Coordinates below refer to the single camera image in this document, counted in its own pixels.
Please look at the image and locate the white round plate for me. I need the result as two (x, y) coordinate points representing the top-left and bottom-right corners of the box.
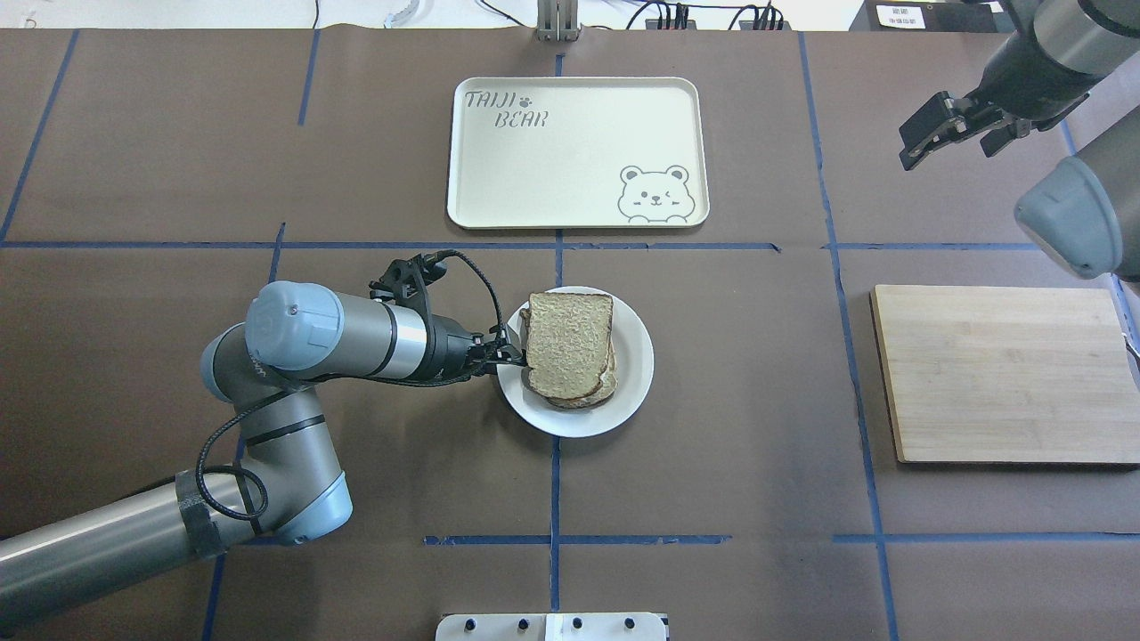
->
(497, 295), (656, 438)

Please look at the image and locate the bottom bread slice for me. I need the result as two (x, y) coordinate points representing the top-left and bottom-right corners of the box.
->
(519, 307), (619, 409)

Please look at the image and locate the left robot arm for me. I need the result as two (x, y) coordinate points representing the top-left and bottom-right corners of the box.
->
(1, 275), (526, 636)

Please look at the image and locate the wooden cutting board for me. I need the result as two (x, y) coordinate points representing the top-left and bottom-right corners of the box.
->
(870, 284), (1139, 466)

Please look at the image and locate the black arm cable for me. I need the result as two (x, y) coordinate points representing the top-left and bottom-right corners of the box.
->
(195, 250), (505, 524)

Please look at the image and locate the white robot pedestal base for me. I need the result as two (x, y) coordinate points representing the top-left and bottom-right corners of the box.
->
(435, 612), (671, 640)

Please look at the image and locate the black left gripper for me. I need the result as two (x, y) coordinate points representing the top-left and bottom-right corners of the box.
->
(431, 321), (528, 382)

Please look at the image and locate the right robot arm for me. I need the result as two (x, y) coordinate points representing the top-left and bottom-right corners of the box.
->
(899, 1), (1139, 289)

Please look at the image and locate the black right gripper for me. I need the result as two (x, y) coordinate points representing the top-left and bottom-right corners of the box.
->
(899, 91), (1033, 171)

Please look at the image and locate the brown bread slice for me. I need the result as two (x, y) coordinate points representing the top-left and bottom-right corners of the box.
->
(522, 292), (614, 401)

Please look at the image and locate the cream bear serving tray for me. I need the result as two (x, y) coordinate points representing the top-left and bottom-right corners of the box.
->
(445, 78), (710, 230)

